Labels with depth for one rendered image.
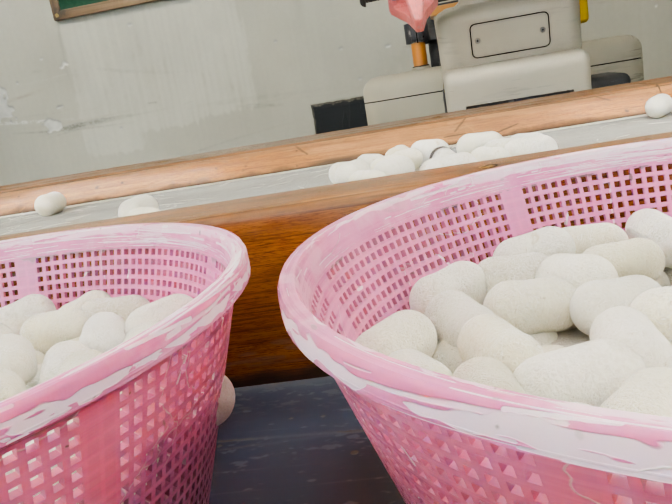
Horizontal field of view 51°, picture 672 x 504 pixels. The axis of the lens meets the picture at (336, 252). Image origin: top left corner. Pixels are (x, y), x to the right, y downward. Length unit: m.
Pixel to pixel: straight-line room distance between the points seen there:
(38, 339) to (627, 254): 0.24
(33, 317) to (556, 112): 0.53
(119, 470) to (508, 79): 1.02
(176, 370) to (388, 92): 1.28
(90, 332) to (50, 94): 2.69
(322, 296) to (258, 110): 2.46
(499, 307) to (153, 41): 2.59
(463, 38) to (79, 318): 0.95
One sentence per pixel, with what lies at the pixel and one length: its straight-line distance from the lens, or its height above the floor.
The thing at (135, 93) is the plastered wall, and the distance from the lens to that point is 2.82.
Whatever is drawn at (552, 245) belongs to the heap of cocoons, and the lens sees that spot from 0.30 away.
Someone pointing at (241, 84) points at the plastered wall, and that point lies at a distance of 2.68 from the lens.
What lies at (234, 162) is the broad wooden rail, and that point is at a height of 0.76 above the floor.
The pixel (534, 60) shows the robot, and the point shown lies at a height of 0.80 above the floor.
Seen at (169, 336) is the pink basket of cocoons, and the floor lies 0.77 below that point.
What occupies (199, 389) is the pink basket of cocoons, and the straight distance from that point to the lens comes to 0.21.
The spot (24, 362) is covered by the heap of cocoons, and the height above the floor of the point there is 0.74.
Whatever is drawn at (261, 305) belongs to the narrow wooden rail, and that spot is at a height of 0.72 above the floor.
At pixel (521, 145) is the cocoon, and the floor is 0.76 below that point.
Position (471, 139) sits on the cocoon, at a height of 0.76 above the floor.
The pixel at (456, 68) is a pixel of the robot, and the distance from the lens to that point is 1.19.
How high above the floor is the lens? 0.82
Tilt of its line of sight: 13 degrees down
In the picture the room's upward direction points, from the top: 10 degrees counter-clockwise
